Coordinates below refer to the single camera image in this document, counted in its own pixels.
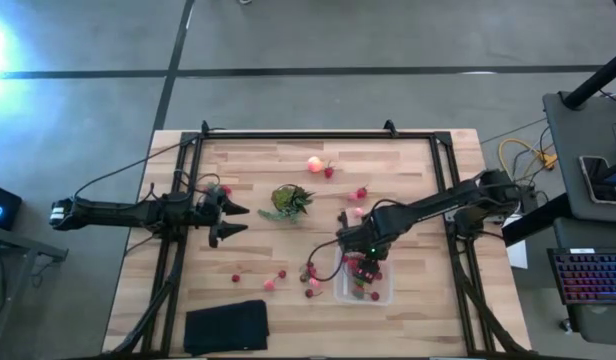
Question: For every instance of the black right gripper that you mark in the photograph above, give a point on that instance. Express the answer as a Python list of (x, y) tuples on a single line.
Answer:
[(367, 270)]

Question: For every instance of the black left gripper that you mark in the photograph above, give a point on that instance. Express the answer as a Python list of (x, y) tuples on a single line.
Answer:
[(213, 212)]

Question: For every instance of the small pink toy peach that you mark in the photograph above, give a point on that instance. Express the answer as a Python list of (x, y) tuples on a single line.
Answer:
[(358, 211), (314, 281), (269, 285)]

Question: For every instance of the large pink-orange toy peach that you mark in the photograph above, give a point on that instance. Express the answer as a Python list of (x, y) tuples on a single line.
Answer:
[(315, 164)]

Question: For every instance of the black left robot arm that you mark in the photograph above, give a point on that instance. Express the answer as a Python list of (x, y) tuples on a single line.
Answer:
[(113, 214)]

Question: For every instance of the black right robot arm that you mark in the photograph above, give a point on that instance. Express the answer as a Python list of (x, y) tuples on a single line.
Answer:
[(428, 202)]

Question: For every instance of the clear plastic tupperware container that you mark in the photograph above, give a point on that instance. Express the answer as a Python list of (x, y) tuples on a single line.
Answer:
[(338, 295)]

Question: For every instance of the small potted succulent plant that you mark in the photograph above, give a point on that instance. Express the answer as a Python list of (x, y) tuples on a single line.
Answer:
[(288, 200)]

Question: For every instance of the black folded cloth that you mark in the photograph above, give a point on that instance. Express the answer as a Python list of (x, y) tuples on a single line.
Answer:
[(225, 327)]

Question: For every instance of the white paper sheet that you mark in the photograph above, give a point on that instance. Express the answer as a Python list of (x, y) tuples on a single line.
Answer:
[(518, 255)]

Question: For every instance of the grey metal side stand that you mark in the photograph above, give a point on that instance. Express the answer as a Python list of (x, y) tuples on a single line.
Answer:
[(33, 250)]

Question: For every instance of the black box with blue light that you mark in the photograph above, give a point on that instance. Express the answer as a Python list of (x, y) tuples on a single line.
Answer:
[(8, 200)]

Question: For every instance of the backlit RGB keyboard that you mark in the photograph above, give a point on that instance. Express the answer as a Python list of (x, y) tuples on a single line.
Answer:
[(593, 275)]

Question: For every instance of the grey side desk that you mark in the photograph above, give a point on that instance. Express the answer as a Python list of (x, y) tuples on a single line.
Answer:
[(568, 150)]

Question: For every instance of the dark office chair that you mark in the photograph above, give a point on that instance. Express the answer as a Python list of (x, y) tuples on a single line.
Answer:
[(598, 322)]

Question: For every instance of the black smartphone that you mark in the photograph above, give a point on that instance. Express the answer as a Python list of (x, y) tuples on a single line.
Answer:
[(595, 180)]

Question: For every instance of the black pole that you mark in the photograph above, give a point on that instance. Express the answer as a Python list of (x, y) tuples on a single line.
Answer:
[(595, 80)]

